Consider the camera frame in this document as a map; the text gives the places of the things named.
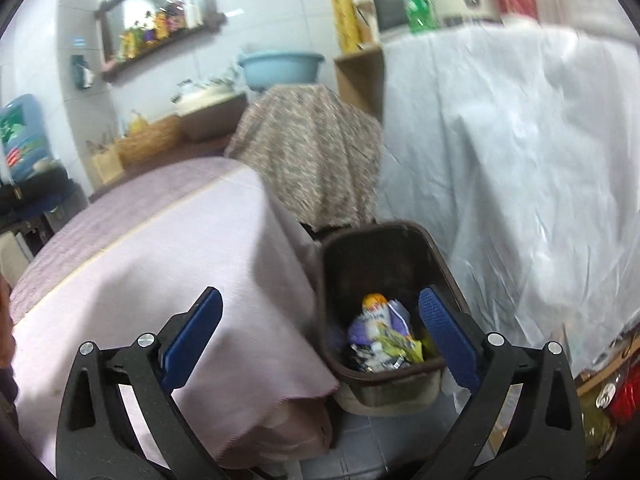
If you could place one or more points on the black bag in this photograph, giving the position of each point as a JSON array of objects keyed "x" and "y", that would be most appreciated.
[{"x": 35, "y": 195}]

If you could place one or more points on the light blue plastic basin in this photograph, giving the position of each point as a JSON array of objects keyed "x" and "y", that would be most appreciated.
[{"x": 280, "y": 70}]

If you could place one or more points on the yellow green wrapper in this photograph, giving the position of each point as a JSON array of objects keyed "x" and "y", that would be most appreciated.
[{"x": 397, "y": 344}]

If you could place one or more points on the brown pot with white lid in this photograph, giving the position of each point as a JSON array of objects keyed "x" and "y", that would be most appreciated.
[{"x": 210, "y": 115}]

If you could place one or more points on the green plastic bottle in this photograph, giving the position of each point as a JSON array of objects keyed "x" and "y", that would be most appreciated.
[{"x": 420, "y": 10}]

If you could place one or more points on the wooden utensil box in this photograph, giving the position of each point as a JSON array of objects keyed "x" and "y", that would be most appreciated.
[{"x": 107, "y": 162}]

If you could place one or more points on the yellow roll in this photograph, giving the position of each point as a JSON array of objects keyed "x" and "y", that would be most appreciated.
[{"x": 346, "y": 20}]

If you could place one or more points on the wooden cabinet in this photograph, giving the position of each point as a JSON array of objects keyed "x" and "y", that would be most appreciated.
[{"x": 357, "y": 80}]

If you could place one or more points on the floral patterned cloth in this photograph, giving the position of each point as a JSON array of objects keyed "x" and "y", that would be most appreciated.
[{"x": 310, "y": 155}]

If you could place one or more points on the blue water jug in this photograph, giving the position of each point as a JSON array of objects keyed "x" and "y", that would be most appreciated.
[{"x": 22, "y": 135}]

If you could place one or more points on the purple wrapper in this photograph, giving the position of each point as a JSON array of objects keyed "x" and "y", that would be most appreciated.
[{"x": 400, "y": 317}]

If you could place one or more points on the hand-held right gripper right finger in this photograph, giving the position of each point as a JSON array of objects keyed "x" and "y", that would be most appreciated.
[{"x": 447, "y": 335}]

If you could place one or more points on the brown plastic trash bin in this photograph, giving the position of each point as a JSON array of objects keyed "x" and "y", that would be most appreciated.
[{"x": 370, "y": 260}]

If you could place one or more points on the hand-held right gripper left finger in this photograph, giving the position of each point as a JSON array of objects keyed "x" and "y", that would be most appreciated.
[{"x": 192, "y": 335}]

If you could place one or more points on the yellow bottle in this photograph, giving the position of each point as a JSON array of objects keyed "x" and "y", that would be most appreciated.
[{"x": 137, "y": 122}]

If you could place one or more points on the wooden framed wall mirror shelf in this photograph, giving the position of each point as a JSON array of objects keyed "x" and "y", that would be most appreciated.
[{"x": 212, "y": 5}]

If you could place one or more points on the white microwave oven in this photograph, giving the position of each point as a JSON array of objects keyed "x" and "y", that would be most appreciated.
[{"x": 390, "y": 5}]

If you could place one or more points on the teal wall holder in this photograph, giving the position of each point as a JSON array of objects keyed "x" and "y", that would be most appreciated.
[{"x": 82, "y": 72}]

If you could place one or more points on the red plastic packet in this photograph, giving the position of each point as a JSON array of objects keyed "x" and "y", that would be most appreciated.
[{"x": 627, "y": 395}]

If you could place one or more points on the wicker basket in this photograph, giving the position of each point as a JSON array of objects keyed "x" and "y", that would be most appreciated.
[{"x": 150, "y": 145}]

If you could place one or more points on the black and white wrapper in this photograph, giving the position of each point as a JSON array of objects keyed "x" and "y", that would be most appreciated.
[{"x": 372, "y": 357}]

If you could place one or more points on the pink tablecloth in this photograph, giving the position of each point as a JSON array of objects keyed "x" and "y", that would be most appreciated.
[{"x": 175, "y": 240}]

